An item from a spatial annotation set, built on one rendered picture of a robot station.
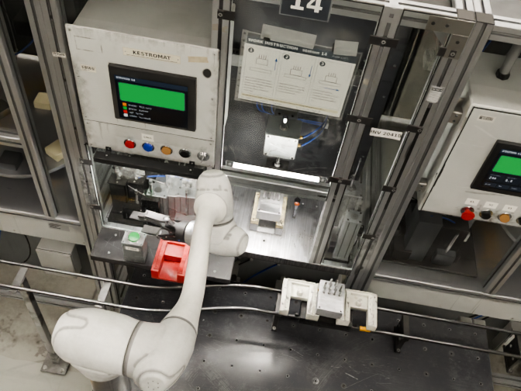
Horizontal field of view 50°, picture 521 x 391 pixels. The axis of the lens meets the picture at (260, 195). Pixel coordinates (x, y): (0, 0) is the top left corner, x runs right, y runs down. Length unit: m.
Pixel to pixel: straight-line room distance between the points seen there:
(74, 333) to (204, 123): 0.72
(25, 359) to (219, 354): 1.18
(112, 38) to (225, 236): 0.67
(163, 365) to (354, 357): 1.15
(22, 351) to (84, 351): 1.75
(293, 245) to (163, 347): 1.03
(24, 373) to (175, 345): 1.78
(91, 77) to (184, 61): 0.30
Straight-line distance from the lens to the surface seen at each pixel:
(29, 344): 3.12
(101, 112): 1.80
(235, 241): 1.75
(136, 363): 1.34
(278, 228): 2.22
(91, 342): 1.36
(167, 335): 1.36
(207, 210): 1.64
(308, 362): 2.26
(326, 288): 2.10
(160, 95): 1.64
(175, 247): 2.15
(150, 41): 1.57
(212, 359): 2.23
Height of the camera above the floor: 2.73
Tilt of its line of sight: 50 degrees down
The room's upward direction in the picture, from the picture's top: 9 degrees clockwise
